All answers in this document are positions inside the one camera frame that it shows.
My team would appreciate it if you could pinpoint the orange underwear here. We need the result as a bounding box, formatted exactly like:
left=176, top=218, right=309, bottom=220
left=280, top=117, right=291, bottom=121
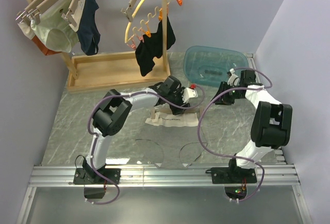
left=32, top=36, right=61, bottom=56

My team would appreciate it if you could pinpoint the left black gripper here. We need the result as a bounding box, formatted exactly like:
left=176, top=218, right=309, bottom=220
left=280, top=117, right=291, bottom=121
left=167, top=88, right=190, bottom=116

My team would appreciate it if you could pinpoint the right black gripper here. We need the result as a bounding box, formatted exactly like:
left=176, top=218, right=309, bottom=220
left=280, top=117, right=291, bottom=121
left=210, top=82, right=244, bottom=106

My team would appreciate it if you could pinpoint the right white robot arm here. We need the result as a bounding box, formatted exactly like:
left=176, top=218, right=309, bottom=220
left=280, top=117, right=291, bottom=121
left=212, top=68, right=293, bottom=184

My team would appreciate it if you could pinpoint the aluminium mounting rail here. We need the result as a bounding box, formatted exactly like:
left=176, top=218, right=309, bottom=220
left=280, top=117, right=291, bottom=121
left=17, top=164, right=312, bottom=223

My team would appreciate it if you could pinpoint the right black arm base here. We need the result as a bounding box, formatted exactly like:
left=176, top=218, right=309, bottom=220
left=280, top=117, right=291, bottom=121
left=205, top=167, right=257, bottom=201

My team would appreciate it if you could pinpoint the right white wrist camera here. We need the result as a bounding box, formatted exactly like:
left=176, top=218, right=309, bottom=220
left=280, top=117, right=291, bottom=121
left=227, top=68, right=240, bottom=87

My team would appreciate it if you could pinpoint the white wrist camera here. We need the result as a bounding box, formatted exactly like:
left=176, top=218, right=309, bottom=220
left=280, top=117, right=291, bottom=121
left=227, top=68, right=240, bottom=87
left=181, top=84, right=198, bottom=104

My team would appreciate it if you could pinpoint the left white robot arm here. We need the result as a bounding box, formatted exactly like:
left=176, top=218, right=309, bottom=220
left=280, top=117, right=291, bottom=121
left=82, top=76, right=198, bottom=184

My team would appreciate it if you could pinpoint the wooden drying rack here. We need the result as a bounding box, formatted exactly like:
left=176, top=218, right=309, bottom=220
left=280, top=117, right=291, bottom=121
left=14, top=0, right=172, bottom=94

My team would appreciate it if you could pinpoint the navy blue underwear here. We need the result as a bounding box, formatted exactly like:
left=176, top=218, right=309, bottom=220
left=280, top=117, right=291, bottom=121
left=77, top=0, right=101, bottom=56

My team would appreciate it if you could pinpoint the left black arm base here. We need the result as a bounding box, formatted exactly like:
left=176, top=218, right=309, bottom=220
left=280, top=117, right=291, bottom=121
left=73, top=168, right=121, bottom=200

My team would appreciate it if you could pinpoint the black underwear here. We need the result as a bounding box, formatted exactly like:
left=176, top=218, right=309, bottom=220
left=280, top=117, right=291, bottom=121
left=135, top=21, right=163, bottom=77

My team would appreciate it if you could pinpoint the grey and cream underwear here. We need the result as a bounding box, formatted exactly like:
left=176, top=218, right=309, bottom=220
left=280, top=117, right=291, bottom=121
left=136, top=112, right=204, bottom=169

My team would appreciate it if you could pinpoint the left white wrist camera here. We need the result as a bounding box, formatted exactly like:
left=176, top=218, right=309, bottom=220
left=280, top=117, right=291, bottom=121
left=181, top=84, right=198, bottom=104

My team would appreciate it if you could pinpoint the blue plastic basin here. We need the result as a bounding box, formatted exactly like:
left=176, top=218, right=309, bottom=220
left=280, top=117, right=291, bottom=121
left=183, top=46, right=249, bottom=88

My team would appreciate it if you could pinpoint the light green underwear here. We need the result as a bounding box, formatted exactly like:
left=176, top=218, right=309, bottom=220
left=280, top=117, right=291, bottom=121
left=30, top=0, right=79, bottom=53

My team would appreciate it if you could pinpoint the curved yellow clip hanger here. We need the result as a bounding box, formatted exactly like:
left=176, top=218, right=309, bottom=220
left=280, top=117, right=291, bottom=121
left=124, top=0, right=187, bottom=50

